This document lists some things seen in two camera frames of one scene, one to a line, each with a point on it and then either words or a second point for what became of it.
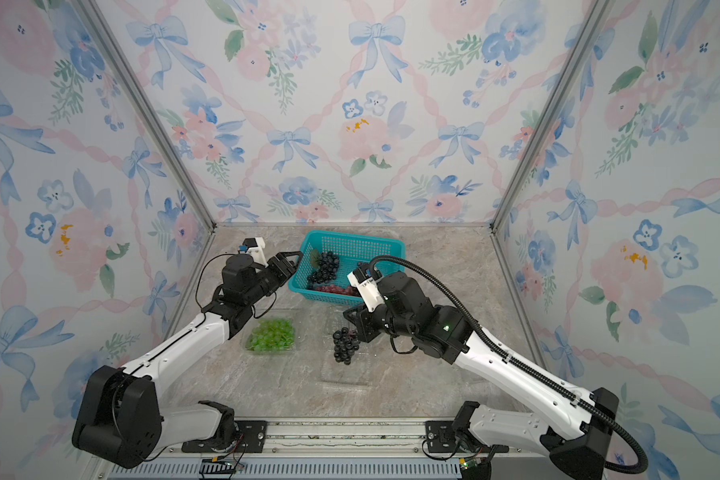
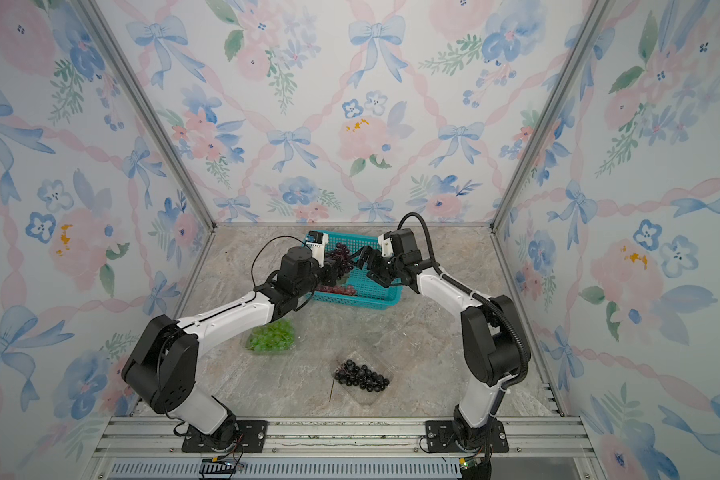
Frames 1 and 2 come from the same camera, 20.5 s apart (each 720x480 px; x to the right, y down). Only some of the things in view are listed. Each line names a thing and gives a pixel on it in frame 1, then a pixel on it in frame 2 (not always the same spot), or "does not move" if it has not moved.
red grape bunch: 334,288 does not move
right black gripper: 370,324 -> 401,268
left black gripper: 290,269 -> 331,271
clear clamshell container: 371,365 -> 368,397
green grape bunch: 272,335 does not move
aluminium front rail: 340,450 does not move
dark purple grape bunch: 346,342 -> 351,374
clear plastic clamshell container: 272,336 does not move
